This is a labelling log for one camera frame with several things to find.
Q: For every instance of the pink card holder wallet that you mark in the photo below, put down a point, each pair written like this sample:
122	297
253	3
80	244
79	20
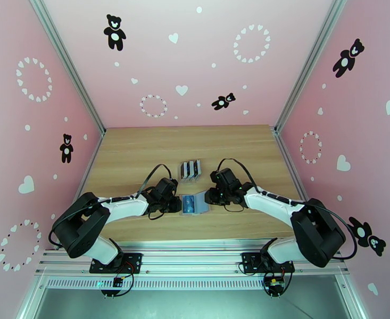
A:
201	205

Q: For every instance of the blue credit card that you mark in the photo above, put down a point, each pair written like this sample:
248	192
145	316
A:
188	204

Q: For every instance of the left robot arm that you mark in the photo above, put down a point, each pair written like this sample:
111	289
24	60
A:
121	205

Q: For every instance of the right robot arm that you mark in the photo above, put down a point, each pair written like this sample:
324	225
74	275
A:
281	203

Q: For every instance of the clear acrylic card stand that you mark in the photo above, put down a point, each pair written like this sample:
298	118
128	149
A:
188	181

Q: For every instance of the credit card stack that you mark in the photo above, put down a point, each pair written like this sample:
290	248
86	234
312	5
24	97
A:
191	169
198	168
184	170

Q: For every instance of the perforated metal strip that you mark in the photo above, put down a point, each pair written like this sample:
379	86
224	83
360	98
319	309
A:
194	283

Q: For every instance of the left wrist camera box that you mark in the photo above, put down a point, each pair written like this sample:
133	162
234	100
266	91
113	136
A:
166	186

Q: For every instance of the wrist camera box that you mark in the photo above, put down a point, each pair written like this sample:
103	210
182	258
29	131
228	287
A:
166	186
223	176

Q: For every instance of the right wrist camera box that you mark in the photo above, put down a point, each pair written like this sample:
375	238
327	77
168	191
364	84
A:
223	176

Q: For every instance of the aluminium base frame rails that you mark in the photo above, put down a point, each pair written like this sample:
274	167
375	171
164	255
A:
194	260

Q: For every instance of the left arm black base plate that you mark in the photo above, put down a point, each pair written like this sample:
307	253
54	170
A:
133	261

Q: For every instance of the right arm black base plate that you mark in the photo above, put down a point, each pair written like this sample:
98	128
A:
249	261

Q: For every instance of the aluminium corner post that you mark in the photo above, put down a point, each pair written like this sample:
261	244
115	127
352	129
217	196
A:
309	62
68	62

